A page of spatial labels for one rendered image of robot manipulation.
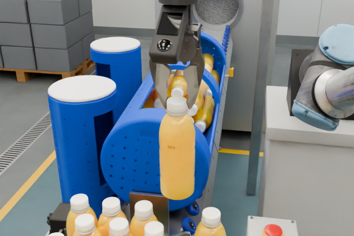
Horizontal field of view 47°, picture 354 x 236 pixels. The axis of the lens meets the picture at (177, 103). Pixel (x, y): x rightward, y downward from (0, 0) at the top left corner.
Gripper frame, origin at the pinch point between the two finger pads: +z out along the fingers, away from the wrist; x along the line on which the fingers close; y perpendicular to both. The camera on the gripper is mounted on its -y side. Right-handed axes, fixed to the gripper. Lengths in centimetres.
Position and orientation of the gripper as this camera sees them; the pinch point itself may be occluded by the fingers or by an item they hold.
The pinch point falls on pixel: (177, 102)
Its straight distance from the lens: 77.9
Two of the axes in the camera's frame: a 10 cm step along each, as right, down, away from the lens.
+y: 1.6, -4.1, 9.0
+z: 0.0, 9.1, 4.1
